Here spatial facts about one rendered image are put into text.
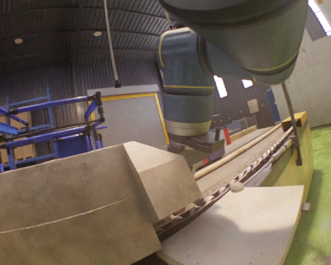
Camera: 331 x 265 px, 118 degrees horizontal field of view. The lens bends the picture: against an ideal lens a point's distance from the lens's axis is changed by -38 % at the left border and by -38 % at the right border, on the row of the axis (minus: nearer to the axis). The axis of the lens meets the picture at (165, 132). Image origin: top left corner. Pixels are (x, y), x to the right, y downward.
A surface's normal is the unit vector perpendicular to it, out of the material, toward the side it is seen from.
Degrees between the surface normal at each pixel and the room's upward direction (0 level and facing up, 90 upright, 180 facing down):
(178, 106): 101
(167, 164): 71
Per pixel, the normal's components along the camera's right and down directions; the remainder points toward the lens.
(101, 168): 0.48, -0.33
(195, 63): -0.53, 0.75
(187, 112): -0.20, 0.32
